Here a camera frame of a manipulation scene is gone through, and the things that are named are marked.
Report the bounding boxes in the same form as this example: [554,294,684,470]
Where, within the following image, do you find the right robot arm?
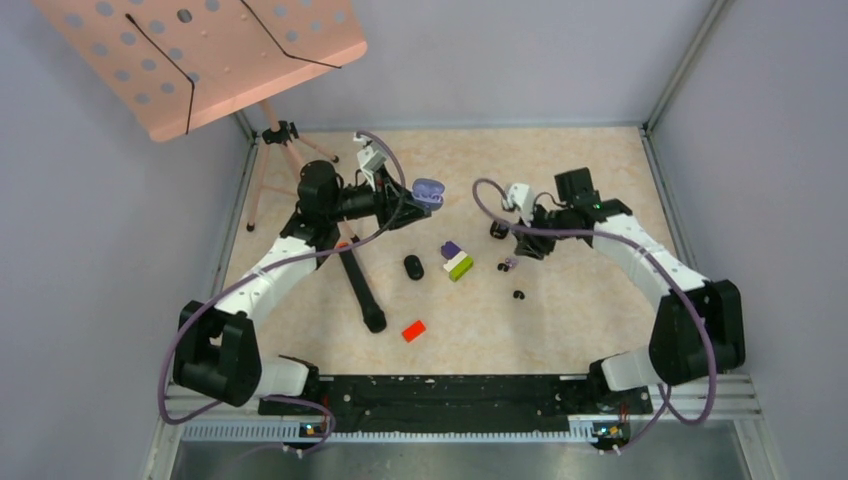
[502,168,746,412]

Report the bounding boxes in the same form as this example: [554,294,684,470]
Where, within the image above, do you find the purple white green block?
[440,241,474,282]

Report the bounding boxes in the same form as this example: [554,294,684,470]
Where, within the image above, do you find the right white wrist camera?
[501,183,536,225]

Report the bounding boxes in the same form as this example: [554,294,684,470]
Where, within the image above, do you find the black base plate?
[258,374,653,434]

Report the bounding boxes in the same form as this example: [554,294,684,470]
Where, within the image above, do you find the black earbud case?
[403,255,425,281]
[489,221,510,240]

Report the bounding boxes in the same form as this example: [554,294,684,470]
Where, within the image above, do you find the silver blue earbud case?
[411,178,446,211]

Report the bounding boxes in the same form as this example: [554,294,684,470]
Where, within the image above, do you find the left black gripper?
[326,164,431,230]

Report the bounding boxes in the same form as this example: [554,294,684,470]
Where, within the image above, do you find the closed black earbud case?
[403,255,425,281]

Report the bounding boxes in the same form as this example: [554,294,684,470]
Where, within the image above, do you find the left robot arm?
[171,160,444,414]

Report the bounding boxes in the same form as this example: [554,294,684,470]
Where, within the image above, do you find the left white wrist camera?
[353,134,387,191]

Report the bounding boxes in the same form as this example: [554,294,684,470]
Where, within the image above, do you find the red block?
[401,320,427,343]

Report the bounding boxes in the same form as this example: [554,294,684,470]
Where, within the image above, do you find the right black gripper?
[511,201,572,260]

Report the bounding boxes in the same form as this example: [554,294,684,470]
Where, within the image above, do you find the pink perforated music stand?
[31,0,369,233]

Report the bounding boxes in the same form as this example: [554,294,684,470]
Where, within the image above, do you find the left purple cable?
[156,130,408,458]

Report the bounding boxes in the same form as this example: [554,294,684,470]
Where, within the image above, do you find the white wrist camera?
[353,134,387,191]
[501,183,536,225]

